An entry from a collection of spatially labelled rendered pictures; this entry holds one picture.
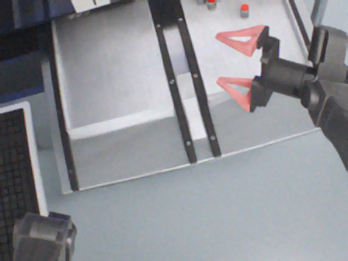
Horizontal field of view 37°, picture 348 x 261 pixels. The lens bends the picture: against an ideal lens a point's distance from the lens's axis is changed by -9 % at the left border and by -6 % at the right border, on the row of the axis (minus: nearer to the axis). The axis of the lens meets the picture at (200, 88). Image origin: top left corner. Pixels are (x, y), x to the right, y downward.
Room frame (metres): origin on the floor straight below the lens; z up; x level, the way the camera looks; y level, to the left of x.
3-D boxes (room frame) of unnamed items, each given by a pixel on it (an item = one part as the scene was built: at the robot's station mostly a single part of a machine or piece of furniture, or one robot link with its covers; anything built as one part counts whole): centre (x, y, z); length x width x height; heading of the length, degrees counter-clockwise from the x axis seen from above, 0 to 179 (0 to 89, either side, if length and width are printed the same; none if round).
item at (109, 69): (0.60, 0.22, 0.90); 0.34 x 0.26 x 0.04; 8
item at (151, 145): (0.56, 0.04, 0.87); 0.70 x 0.48 x 0.02; 98
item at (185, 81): (0.44, 0.02, 0.91); 0.14 x 0.03 x 0.06; 8
